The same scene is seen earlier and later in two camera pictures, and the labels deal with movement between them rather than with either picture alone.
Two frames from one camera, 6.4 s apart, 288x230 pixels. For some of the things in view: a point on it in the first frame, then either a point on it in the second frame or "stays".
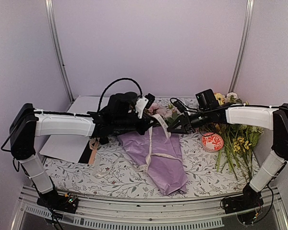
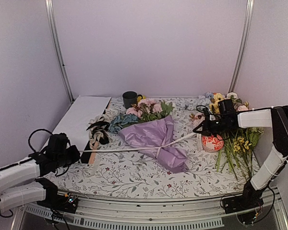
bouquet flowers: (152, 109) to (162, 111)
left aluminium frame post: (57, 51) stays
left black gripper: (147, 122) to (75, 154)
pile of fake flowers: (237, 153) stays
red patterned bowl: (212, 143) stays
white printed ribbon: (161, 121) to (157, 147)
